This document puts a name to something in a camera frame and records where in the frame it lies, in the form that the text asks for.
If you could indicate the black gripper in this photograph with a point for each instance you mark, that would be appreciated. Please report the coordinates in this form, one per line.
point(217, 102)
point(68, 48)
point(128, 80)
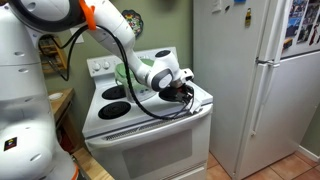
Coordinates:
point(181, 91)

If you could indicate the white tissue piece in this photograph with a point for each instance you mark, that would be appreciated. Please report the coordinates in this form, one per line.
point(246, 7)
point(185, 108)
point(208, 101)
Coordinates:
point(196, 106)

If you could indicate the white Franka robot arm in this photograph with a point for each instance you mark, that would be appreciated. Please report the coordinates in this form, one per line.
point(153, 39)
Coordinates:
point(26, 83)

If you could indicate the white electric stove oven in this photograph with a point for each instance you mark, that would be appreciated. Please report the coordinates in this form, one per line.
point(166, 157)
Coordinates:
point(150, 146)

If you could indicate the white refrigerator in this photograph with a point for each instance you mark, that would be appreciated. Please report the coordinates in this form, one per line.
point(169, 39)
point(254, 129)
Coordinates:
point(233, 83)

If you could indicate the plastic container light green lid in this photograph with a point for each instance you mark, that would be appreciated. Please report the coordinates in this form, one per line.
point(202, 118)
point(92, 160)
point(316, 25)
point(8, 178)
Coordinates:
point(122, 75)

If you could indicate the white stove knob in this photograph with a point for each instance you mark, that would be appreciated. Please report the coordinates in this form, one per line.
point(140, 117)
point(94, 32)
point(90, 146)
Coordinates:
point(96, 66)
point(106, 65)

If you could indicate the white paper fridge magnet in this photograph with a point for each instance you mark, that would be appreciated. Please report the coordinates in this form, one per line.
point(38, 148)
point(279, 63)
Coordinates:
point(216, 6)

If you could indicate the small dark fridge magnet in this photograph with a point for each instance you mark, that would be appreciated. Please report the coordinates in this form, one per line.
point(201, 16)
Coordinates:
point(227, 8)

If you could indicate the yellow black fridge magnet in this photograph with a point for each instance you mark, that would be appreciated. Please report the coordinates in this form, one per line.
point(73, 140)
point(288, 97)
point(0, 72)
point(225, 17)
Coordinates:
point(248, 17)

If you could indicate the blue fridge magnet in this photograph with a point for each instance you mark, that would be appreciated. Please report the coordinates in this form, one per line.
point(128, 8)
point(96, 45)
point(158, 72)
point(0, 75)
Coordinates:
point(240, 1)

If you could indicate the light wooden table top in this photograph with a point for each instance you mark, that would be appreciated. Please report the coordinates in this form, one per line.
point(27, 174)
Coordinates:
point(91, 166)

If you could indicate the blue landscape fridge photo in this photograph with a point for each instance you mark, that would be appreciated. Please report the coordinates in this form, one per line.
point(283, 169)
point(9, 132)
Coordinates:
point(293, 26)

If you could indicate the wooden side counter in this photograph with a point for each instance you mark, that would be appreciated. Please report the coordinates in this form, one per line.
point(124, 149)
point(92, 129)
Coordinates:
point(61, 105)

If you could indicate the white baseboard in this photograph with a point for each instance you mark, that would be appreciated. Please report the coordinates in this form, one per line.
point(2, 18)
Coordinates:
point(308, 154)

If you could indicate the dark group fridge photo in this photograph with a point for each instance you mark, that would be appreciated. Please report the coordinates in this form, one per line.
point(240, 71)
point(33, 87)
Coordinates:
point(305, 33)

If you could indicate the small white bowl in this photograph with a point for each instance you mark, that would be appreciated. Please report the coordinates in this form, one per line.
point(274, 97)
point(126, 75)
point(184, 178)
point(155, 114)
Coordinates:
point(55, 96)

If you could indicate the wooden spice rack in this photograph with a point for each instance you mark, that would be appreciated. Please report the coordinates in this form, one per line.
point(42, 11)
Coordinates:
point(50, 55)

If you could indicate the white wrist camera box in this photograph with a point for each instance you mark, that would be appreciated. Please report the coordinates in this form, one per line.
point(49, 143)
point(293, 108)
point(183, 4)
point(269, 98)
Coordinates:
point(187, 74)

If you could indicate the colourful decorative wall plate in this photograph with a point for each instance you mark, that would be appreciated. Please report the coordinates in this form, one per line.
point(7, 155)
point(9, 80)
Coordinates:
point(136, 23)

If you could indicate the white wall note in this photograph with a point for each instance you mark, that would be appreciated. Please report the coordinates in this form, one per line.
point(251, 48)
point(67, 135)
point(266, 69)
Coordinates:
point(76, 36)

